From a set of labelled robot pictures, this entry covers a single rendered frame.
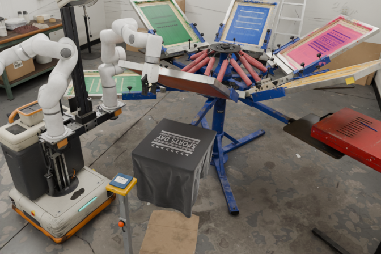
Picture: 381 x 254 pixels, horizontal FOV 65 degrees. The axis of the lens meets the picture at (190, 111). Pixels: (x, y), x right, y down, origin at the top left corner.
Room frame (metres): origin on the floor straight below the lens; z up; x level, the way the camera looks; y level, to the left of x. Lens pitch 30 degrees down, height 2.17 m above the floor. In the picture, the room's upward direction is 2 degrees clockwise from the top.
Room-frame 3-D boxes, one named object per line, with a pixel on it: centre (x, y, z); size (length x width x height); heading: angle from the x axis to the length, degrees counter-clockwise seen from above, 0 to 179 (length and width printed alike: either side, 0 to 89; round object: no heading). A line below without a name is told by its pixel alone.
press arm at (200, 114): (2.17, -0.08, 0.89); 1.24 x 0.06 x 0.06; 159
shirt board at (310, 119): (2.24, -0.73, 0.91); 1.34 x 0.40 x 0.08; 39
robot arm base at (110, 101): (1.86, 0.58, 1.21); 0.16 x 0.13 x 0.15; 58
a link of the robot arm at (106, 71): (1.86, 0.56, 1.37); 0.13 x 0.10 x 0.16; 132
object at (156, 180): (1.49, 0.17, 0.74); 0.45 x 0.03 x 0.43; 69
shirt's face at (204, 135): (1.71, 0.09, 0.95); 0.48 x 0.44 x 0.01; 159
